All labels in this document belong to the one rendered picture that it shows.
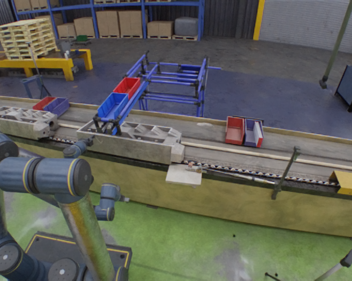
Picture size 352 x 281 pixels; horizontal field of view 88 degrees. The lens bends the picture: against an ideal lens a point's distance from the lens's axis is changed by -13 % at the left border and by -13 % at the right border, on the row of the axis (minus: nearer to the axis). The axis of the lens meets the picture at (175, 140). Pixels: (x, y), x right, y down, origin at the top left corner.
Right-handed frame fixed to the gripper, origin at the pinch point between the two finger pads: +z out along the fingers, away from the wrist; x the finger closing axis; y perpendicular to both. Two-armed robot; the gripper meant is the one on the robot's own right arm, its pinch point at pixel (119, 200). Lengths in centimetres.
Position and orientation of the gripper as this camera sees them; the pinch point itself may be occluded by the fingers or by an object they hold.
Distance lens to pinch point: 193.1
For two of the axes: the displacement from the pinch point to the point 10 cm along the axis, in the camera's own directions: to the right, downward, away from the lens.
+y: -1.0, 8.9, -4.5
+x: 9.9, 0.9, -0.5
